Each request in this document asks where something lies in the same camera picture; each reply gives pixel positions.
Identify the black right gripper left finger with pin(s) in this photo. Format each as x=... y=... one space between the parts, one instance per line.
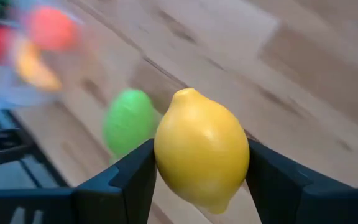
x=129 y=186

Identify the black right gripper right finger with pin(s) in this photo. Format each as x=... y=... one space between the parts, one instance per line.
x=275 y=186

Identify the green textured round toy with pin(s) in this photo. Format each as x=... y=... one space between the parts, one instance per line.
x=129 y=121

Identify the yellow lemon toy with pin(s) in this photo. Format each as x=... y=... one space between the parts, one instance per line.
x=200 y=149

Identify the yellow banana toy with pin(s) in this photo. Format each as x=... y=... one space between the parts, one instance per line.
x=34 y=70

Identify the orange fruit toy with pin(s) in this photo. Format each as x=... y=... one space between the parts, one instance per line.
x=51 y=28

